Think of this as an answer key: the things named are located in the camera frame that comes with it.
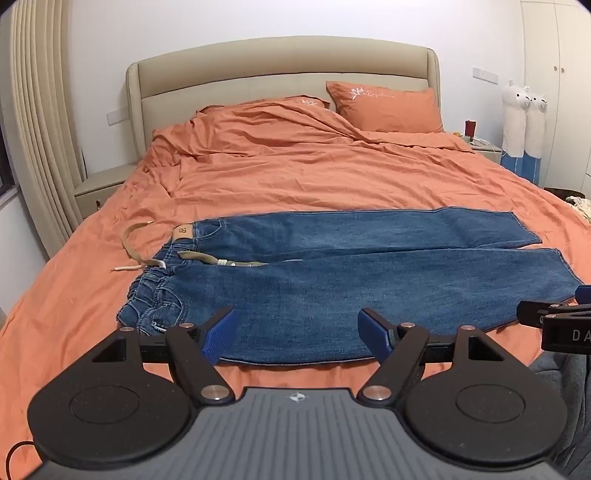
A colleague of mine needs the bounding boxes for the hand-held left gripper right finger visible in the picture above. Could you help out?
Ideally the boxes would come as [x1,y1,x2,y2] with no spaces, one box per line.
[356,307,505,407]

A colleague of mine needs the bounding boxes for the orange duvet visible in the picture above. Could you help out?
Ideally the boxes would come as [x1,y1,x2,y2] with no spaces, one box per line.
[0,98,591,478]

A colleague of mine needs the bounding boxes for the blue denim pants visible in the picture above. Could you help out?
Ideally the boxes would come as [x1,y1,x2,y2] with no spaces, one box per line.
[115,208,583,366]

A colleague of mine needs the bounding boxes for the beige curtain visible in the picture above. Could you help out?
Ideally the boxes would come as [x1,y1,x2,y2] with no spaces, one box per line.
[8,0,88,260]

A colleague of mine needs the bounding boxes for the beige fabric belt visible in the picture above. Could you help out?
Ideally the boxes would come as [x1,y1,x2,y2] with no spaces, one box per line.
[110,220,266,273]

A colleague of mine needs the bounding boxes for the black cable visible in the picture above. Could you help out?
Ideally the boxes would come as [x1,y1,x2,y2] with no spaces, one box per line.
[8,440,38,469]

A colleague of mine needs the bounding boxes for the blue cloth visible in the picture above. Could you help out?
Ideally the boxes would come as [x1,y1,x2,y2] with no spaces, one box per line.
[500,153,542,186]

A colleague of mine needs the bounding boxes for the orange embroidered pillow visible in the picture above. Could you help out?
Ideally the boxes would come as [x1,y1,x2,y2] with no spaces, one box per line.
[286,95,331,110]
[325,80,445,134]

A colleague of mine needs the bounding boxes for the white alpaca plush toy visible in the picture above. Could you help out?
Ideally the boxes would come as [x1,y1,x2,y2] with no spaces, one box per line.
[525,91,548,160]
[501,80,528,158]

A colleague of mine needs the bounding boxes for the beige bed headboard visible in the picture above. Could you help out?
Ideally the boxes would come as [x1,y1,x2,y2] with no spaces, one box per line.
[126,36,443,162]

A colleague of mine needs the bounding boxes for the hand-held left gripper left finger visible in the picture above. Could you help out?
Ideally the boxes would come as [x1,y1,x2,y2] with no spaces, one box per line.
[88,305,239,407]

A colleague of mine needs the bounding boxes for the dark basket with white rope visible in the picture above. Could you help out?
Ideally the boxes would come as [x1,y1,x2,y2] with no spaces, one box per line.
[544,186,591,223]

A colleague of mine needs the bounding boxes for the white wardrobe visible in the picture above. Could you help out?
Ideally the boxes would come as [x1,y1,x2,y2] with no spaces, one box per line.
[519,0,591,191]

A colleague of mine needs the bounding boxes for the person's grey clothing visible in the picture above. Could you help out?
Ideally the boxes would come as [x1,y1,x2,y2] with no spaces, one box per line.
[521,350,591,469]

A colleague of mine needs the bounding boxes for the beige nightstand with lock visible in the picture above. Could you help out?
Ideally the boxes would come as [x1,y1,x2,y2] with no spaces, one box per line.
[74,164,138,220]

